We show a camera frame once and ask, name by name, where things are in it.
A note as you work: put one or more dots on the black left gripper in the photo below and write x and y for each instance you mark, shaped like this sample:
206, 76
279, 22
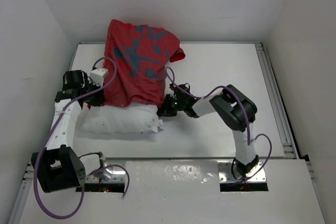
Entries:
99, 99

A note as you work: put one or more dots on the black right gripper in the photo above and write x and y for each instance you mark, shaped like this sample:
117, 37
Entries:
166, 109

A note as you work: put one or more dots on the white pillow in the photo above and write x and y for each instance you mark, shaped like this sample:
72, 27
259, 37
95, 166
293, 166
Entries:
135, 118

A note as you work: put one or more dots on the red patterned pillowcase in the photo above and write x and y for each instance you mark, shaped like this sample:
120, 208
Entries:
136, 56

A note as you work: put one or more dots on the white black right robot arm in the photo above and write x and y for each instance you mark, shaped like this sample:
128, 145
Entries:
235, 109

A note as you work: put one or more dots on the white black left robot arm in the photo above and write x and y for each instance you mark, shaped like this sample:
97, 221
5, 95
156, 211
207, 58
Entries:
59, 167

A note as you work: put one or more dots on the white front cover board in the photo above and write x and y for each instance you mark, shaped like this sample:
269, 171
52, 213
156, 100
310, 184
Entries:
189, 192

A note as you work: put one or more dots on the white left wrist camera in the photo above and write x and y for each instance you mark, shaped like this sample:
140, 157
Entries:
97, 76

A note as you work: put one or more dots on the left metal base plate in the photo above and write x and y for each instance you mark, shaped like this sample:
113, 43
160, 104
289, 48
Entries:
111, 172

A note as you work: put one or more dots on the metal base plate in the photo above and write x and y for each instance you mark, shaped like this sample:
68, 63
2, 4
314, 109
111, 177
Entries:
229, 173
111, 172

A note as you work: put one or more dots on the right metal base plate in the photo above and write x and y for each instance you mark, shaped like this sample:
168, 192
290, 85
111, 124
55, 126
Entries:
229, 173

